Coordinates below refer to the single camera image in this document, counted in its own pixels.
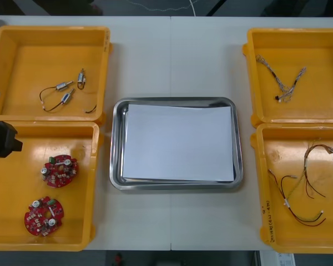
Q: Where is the round red circuit board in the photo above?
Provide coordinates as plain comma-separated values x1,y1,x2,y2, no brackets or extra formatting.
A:
24,196,65,237
41,154,80,189

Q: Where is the steel tray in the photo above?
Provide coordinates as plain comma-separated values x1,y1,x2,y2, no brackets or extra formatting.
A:
109,96,244,192

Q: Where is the red-black wire harness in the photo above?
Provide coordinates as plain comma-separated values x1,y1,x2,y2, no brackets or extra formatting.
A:
267,168,327,227

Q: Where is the white printed sheet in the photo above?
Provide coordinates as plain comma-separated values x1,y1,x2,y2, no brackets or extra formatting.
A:
254,250,296,266

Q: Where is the white cable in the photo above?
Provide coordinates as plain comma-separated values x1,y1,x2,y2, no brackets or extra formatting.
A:
121,0,201,16

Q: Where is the green-yellow wire harness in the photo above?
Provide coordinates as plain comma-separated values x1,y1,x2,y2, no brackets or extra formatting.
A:
283,138,333,206

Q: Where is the white paper sheet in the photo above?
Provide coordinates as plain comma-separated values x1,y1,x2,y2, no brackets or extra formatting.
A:
121,104,235,183

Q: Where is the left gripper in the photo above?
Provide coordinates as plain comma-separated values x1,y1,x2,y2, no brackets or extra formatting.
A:
0,119,24,159

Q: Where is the yellow-orange plastic bin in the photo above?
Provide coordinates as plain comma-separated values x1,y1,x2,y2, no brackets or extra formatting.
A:
0,121,104,252
242,27,333,129
0,25,114,124
250,122,333,254

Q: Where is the blue-white twisted wire harness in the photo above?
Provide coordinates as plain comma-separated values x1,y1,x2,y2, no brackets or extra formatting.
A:
255,54,307,104

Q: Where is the small metal solenoid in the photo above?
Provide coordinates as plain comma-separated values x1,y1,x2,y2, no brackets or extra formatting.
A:
77,68,98,114
39,80,74,109
43,89,76,112

